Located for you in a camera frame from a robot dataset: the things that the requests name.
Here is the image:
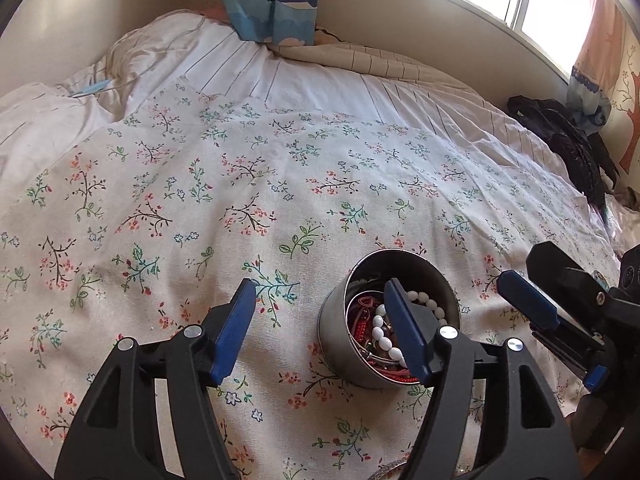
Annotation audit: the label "white oval bead bracelet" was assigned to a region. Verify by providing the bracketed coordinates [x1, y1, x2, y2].
[369, 288, 447, 369]

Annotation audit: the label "red cord bracelets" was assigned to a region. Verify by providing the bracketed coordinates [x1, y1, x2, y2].
[347, 294, 424, 386]

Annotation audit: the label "round tin lid blue picture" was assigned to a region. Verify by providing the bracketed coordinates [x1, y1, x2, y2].
[591, 271, 610, 292]

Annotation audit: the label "round silver metal tin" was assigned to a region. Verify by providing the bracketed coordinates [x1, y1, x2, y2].
[317, 249, 460, 389]

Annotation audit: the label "floral white bed sheet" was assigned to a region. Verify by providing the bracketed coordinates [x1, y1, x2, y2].
[1, 78, 620, 479]

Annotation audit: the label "black jacket on bed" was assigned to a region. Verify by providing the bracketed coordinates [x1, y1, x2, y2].
[506, 96, 620, 210]

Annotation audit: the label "pink blue curtain right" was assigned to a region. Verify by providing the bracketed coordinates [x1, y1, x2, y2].
[566, 0, 634, 136]

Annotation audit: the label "white striped duvet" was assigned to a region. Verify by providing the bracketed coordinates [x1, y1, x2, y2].
[1, 11, 564, 190]

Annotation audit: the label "beige striped pillow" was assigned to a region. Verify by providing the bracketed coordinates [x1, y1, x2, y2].
[268, 42, 472, 91]

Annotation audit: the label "tree wall sticker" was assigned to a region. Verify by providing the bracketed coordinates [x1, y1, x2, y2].
[613, 42, 639, 174]

